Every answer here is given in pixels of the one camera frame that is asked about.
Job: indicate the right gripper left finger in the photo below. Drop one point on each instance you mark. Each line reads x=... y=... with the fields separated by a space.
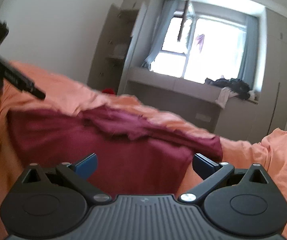
x=74 y=176

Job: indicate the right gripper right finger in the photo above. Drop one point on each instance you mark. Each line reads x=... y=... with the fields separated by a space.
x=214 y=175

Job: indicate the dark red garment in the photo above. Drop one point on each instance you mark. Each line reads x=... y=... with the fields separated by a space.
x=134 y=155

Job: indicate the dark clothes pile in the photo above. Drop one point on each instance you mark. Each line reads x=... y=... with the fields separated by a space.
x=236 y=85

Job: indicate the orange duvet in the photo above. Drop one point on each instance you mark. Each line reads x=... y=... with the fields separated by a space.
x=71 y=97

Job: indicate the beige window seat cabinet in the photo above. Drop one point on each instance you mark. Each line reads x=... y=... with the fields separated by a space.
x=194 y=102

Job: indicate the white hanging cloth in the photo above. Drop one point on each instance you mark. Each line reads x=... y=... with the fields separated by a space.
x=224 y=96

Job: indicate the tall beige closet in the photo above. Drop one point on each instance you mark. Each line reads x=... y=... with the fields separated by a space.
x=271 y=111

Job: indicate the red object behind bed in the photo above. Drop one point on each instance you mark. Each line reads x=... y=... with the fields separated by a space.
x=109 y=91

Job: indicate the right blue-grey curtain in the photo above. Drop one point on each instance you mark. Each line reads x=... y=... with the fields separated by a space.
x=248 y=64

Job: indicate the blue-grey curtain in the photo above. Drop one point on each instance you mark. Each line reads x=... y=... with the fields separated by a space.
x=248 y=64
x=167 y=13

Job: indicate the open beige wardrobe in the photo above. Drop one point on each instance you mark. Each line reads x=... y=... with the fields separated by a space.
x=115 y=47

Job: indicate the window with open sash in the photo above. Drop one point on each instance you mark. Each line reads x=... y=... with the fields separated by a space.
x=208 y=45

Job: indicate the purple garment outside window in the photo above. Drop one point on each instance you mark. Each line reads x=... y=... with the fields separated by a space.
x=200 y=41

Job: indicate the left blue-grey curtain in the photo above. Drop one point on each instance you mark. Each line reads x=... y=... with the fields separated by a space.
x=167 y=13

